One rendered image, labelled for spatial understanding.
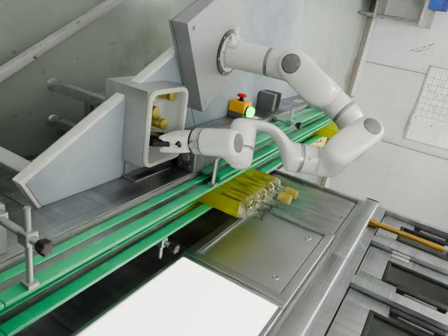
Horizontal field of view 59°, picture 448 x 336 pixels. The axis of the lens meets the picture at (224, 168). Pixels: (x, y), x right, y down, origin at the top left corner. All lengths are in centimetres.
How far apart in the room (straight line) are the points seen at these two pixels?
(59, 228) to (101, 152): 26
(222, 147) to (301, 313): 48
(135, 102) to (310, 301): 73
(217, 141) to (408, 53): 614
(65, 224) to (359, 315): 83
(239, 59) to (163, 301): 79
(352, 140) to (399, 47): 597
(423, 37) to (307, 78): 586
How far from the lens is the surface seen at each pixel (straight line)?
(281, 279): 121
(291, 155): 110
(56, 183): 106
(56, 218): 101
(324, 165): 112
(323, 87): 118
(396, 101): 709
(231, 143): 100
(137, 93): 111
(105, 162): 115
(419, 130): 711
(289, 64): 121
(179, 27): 120
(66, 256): 92
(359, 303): 130
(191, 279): 113
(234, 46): 136
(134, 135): 114
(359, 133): 112
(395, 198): 746
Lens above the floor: 150
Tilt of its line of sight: 25 degrees down
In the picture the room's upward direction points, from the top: 111 degrees clockwise
